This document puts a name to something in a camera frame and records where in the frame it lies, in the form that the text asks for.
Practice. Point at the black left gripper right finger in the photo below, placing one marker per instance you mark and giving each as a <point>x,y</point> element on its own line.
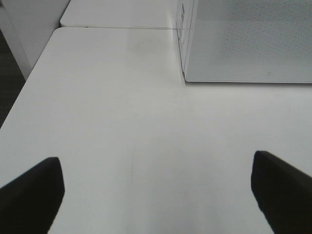
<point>283,194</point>

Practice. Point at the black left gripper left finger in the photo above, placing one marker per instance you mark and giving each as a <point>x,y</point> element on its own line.
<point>30,202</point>

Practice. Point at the white microwave door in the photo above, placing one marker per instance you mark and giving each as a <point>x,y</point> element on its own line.
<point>261,41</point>

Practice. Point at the white microwave oven body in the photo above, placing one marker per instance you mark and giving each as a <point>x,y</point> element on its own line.
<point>182,24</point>

